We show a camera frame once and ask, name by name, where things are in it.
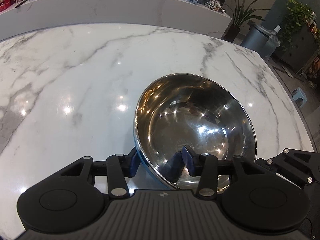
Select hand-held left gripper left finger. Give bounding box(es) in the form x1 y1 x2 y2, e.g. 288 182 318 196
61 146 138 197

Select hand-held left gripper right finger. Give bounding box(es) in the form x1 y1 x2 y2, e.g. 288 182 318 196
182 145 263 197

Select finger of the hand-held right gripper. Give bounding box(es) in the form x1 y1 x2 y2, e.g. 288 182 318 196
255 149 320 189

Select blue steel bowl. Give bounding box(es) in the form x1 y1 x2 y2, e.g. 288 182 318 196
134 73 257 195

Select small blue stool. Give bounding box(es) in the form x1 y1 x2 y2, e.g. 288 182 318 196
291 87 307 108

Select dark cabinet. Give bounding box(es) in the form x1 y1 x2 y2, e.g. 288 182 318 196
277 25 320 73

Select grey trash bin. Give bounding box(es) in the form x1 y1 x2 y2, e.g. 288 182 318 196
241 21 279 58

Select potted long-leaf plant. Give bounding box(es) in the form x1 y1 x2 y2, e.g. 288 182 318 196
222 0 272 43

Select trailing green plant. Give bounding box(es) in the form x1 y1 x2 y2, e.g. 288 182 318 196
277 0 317 53

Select black white cow figurines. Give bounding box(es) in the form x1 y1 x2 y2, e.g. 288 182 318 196
207 0 227 13

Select marble television console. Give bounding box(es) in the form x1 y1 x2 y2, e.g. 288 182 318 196
0 0 232 40

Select red box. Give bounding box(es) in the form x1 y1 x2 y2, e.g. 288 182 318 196
0 0 13 13

